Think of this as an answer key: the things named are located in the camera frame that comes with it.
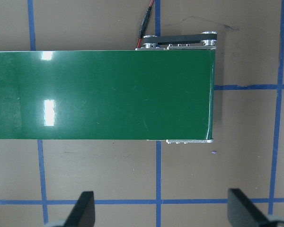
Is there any green belt conveyor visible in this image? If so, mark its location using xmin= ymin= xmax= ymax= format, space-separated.
xmin=0 ymin=30 xmax=218 ymax=145

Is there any red conveyor power wire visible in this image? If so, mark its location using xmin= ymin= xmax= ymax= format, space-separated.
xmin=136 ymin=0 xmax=155 ymax=48

